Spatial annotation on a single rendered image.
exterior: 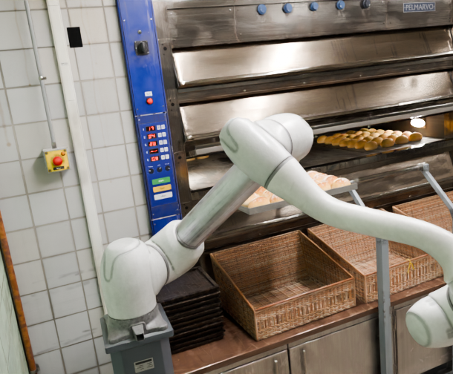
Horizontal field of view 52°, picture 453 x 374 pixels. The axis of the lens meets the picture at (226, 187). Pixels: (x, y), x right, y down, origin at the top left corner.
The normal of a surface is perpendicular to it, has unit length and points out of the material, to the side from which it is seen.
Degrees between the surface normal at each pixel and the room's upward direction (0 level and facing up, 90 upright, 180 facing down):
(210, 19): 91
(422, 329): 87
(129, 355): 90
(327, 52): 70
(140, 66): 90
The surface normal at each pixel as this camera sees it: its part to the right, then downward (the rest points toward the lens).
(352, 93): 0.33, -0.18
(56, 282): 0.39, 0.17
